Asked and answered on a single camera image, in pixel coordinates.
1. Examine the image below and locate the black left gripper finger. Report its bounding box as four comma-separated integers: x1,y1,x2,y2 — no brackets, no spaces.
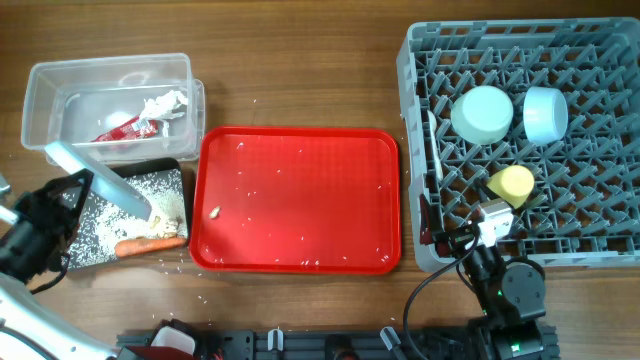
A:
62,189,92,250
42,169,94,200

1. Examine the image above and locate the light blue plate with rice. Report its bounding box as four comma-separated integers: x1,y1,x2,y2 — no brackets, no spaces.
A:
45,140,152,221

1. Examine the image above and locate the orange carrot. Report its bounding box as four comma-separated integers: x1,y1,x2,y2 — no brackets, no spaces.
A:
114,237,187,258

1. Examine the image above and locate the red snack wrapper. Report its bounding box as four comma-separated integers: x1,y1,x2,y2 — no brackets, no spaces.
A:
94,116,159,142

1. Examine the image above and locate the yellow plastic cup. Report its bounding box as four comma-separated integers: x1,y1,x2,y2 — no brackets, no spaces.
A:
487,165,535,209

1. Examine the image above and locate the white tissue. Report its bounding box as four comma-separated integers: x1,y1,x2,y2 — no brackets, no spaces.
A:
139,90,189,137

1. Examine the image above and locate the mint green bowl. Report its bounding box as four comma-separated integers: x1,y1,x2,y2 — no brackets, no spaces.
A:
451,85,514,145

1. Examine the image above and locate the light blue bowl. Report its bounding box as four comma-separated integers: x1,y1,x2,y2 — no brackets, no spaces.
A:
523,87,569,146

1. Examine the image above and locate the white plastic spoon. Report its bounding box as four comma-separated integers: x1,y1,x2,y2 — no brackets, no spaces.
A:
427,111,444,181

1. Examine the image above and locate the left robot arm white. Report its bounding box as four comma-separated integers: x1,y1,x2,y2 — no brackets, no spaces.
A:
1,170,119,359

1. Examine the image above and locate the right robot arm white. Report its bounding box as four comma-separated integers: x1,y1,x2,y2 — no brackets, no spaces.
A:
402,196,546,359

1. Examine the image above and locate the grey dishwasher rack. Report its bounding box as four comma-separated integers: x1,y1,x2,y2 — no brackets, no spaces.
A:
396,17,639,272

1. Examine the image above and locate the spilled rice pile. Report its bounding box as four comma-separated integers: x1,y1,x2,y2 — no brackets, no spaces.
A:
67,168,189,269

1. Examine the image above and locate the black bin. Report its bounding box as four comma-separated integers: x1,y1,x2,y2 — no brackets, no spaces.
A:
62,157,195,273

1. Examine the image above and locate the clear plastic bin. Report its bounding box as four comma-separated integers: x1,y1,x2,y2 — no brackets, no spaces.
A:
21,53,206,165

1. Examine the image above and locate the peanut piece on tray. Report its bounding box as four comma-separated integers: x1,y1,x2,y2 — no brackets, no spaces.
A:
209,206,221,219

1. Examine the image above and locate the red plastic tray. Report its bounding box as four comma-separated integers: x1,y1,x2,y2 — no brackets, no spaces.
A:
189,126,402,275

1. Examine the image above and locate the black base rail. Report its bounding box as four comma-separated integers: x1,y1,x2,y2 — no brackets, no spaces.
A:
115,319,559,360

